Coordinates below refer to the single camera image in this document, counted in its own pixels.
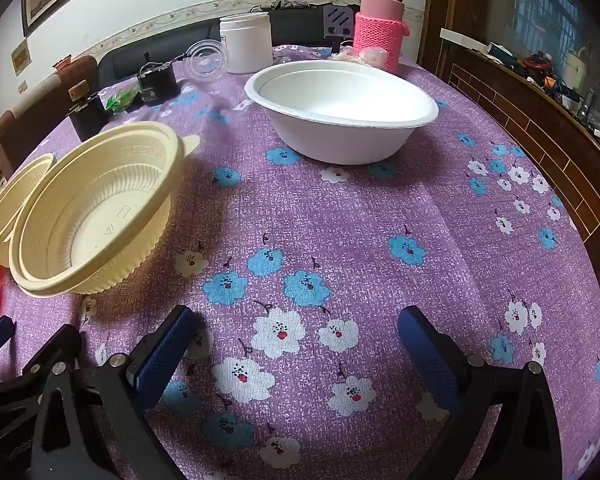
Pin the brown armchair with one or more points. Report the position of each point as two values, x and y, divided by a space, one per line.
35 105

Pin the purple floral tablecloth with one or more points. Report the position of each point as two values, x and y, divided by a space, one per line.
330 220

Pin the beige plastic lid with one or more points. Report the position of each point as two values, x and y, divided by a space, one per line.
0 210

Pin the black leather sofa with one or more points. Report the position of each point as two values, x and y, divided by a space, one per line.
125 57

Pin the cream plastic bowl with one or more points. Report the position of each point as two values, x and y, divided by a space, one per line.
100 210

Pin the white plastic jar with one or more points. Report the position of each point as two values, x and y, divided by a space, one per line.
245 42

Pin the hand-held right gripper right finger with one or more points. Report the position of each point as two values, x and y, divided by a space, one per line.
427 355

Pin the dark clothes on sofa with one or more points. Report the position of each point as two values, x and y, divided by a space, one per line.
290 3

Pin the green wrapper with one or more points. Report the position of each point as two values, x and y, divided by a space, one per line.
122 100

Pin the wooden brick-pattern counter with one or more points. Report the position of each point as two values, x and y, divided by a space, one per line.
540 125

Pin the pink knit-sleeved thermos bottle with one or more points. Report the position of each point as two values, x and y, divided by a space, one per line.
380 35

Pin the bread in plastic bag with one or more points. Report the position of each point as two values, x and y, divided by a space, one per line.
367 56

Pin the small red item on armchair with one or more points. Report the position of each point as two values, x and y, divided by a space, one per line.
61 63

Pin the black cylindrical device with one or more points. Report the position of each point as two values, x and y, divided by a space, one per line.
157 82

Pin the black bottle with cork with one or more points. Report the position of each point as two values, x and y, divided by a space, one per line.
87 115

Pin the yellow wall plaque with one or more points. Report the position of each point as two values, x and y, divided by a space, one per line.
21 58

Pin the white flat box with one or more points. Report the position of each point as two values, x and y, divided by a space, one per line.
462 39

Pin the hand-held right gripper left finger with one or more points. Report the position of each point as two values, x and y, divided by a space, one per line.
162 360

